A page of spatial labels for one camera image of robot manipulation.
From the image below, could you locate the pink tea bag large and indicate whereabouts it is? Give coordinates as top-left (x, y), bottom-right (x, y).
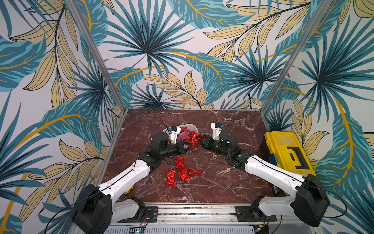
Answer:
top-left (177, 129), bottom-right (190, 141)

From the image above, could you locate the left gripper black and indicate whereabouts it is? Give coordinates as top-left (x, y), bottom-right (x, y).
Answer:
top-left (160, 139), bottom-right (194, 159)

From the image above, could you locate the white plastic storage box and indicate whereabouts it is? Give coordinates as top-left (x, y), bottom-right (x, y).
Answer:
top-left (165, 124), bottom-right (199, 142)

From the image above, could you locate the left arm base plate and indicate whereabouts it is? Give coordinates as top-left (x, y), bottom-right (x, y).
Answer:
top-left (118, 206), bottom-right (158, 223)

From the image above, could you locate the yellow black toolbox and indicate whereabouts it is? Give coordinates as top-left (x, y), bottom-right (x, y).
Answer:
top-left (260, 132), bottom-right (315, 176)

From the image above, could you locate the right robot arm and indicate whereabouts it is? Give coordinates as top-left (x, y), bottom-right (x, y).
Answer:
top-left (196, 130), bottom-right (330, 227)

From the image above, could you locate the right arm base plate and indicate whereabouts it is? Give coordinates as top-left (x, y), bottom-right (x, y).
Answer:
top-left (234, 206), bottom-right (277, 223)

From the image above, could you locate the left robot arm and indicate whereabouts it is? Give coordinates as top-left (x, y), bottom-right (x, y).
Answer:
top-left (71, 132), bottom-right (192, 234)

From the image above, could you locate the aluminium front rail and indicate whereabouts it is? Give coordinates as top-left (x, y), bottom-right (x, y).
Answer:
top-left (68, 203), bottom-right (320, 234)

